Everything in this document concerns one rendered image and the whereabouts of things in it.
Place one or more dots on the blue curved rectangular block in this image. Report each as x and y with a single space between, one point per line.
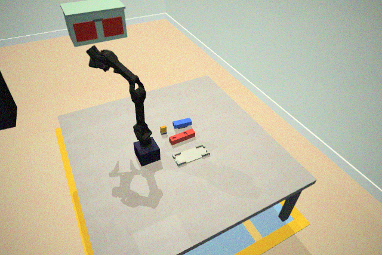
182 123

